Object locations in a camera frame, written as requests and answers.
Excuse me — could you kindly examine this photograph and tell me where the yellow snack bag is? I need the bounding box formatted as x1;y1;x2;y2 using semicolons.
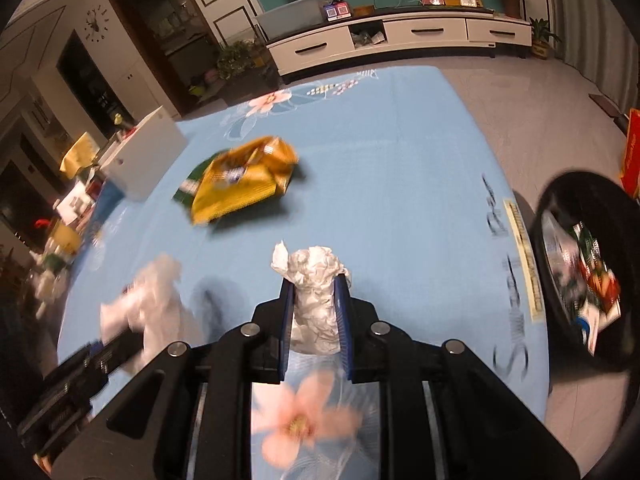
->
189;135;300;226

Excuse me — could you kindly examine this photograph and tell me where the white paper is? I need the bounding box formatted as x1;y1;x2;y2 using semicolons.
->
270;241;354;357

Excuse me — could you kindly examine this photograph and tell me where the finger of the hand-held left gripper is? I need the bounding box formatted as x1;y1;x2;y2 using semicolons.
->
91;329;147;375

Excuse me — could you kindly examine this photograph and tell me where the bushy green houseplant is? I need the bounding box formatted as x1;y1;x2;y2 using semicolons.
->
215;39;274;82

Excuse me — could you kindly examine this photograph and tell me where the white plastic bag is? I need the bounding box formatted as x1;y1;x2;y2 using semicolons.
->
99;253;202;362

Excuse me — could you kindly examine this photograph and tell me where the yellow gift bag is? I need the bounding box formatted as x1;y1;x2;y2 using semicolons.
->
59;132;102;179

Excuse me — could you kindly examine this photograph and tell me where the black wall clock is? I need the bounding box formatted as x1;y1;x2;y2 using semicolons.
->
84;5;112;42

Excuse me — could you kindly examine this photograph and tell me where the green snack wrapper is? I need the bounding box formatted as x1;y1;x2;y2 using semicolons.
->
172;150;232;207

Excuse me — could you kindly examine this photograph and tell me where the small white blue carton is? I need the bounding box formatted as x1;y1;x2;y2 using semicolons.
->
575;304;619;354

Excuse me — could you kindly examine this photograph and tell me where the blue floral tablecloth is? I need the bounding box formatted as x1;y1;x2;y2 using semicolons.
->
56;65;552;480

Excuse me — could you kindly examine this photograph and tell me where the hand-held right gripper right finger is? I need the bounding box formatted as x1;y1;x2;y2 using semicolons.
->
333;274;582;480

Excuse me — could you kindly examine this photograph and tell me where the white cardboard box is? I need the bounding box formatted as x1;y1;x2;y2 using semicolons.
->
96;105;189;204

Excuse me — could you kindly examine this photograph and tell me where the grey curtain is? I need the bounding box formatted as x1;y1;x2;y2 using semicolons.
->
554;0;640;112

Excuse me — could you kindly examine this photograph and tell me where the red yellow bag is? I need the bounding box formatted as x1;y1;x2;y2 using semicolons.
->
619;107;640;199

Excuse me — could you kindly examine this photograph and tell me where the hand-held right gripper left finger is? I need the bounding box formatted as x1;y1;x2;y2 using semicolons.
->
51;277;294;480

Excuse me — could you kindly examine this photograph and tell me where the green snack packet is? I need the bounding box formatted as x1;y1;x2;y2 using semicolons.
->
571;221;622;312

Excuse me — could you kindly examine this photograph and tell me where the small potted plant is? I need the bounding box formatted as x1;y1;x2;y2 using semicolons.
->
528;17;562;61

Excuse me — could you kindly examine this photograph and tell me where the grey plastic storage bin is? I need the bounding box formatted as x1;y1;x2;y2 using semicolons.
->
254;0;327;42

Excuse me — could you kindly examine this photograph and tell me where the white television cabinet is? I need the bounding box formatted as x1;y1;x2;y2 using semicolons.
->
265;10;534;79

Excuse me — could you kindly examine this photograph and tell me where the black trash bin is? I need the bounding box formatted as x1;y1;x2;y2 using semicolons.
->
529;170;640;372

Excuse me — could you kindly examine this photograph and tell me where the pile of household clutter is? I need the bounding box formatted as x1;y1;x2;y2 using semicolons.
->
27;175;107;322

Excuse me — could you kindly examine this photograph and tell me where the dark glass cabinet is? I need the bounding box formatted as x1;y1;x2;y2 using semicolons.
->
104;0;222;117

